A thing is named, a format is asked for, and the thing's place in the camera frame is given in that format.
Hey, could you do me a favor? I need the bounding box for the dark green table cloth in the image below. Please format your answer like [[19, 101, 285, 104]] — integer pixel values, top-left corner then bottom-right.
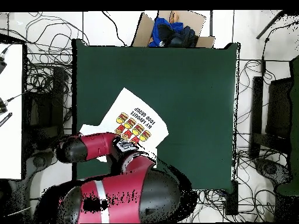
[[71, 38, 241, 194]]

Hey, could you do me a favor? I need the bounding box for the blue garment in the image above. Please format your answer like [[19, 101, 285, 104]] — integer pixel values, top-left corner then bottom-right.
[[148, 17, 185, 48]]

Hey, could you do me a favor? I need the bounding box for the black and blue cable tangle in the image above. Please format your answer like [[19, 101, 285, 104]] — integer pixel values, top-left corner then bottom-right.
[[184, 188, 276, 222]]

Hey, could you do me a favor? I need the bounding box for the black rod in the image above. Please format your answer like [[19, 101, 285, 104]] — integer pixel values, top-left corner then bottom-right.
[[255, 10, 290, 40]]

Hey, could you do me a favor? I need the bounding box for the white towel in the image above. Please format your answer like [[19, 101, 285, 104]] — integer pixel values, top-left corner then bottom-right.
[[79, 87, 169, 169]]

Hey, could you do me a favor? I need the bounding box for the white desk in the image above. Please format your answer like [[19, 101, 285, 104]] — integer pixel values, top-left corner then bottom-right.
[[0, 43, 24, 180]]

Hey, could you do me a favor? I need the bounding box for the black device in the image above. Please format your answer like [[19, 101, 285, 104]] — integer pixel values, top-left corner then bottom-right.
[[0, 92, 29, 115], [0, 47, 9, 74]]

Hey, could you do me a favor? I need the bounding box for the black box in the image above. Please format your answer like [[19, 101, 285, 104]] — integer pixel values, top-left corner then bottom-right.
[[225, 180, 239, 216]]

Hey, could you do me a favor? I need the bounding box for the brown cardboard box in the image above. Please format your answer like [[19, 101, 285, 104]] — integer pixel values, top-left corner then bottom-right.
[[130, 10, 216, 48]]

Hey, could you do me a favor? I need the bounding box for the dark navy garment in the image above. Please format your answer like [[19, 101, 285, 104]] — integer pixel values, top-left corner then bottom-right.
[[157, 23, 199, 48]]

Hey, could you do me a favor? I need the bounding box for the black labelled bar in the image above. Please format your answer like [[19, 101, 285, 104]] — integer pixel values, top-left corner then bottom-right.
[[0, 112, 13, 128]]

